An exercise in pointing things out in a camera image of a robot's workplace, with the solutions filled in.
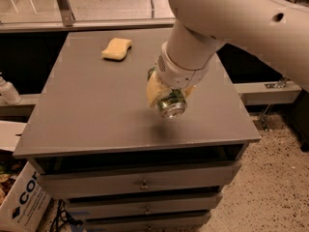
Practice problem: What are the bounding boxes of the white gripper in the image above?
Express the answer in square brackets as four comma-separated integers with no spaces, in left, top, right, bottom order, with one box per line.
[146,43,210,107]

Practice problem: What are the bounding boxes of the green can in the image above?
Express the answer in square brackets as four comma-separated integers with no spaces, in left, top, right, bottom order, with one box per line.
[156,89,187,119]

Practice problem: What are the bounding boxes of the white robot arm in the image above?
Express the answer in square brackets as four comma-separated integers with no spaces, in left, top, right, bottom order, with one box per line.
[147,0,309,106]

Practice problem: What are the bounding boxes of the yellow sponge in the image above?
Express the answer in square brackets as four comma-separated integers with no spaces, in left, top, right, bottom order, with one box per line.
[101,38,132,61]

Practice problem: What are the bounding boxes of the grey drawer cabinet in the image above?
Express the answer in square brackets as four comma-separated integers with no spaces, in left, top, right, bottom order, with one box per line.
[13,26,262,232]

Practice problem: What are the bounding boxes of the top grey drawer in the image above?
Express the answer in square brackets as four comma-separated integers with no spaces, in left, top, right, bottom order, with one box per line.
[39,160,241,199]

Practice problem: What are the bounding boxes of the grey drawer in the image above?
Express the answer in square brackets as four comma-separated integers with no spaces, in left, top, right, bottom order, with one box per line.
[39,160,241,199]
[84,211,211,232]
[67,192,222,219]

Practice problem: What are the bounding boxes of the middle grey drawer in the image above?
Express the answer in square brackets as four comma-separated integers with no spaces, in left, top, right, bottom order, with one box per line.
[67,192,222,219]

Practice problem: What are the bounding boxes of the bottom grey drawer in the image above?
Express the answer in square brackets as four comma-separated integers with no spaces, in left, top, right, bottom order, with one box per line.
[84,211,211,232]

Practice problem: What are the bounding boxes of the white plastic bottle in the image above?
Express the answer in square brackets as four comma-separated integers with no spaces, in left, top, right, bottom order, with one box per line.
[0,75,21,104]

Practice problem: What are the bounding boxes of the white cardboard box blue print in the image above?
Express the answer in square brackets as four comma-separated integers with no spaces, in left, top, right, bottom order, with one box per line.
[0,162,51,232]

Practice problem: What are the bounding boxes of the grey metal window frame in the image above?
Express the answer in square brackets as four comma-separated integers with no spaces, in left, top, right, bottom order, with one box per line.
[0,0,174,33]

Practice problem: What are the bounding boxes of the black cables on floor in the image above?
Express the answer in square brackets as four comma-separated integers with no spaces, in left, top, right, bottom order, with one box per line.
[49,199,85,232]

